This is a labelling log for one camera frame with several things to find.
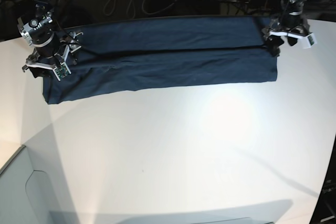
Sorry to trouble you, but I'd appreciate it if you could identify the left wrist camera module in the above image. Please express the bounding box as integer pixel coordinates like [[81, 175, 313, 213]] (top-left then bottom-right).
[[300, 33, 317, 49]]

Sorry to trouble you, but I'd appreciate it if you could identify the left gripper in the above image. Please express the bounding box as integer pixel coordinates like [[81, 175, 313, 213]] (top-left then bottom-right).
[[262, 6, 312, 57]]

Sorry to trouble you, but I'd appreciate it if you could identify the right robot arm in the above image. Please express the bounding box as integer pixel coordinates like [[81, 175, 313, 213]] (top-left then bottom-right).
[[17, 0, 83, 81]]

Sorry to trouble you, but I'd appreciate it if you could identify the dark blue T-shirt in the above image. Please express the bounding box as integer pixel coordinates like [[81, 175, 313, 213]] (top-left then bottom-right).
[[43, 16, 278, 104]]

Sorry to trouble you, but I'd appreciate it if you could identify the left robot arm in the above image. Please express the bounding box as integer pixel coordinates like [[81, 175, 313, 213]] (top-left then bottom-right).
[[262, 0, 317, 57]]

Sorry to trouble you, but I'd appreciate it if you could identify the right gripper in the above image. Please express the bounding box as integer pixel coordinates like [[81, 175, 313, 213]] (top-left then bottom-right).
[[17, 15, 83, 78]]

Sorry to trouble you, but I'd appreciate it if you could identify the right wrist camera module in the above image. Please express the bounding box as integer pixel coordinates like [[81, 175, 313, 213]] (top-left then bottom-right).
[[52, 62, 71, 81]]

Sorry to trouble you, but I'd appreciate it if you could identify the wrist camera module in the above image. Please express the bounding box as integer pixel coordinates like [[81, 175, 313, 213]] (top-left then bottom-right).
[[52, 62, 71, 81], [300, 33, 317, 49]]

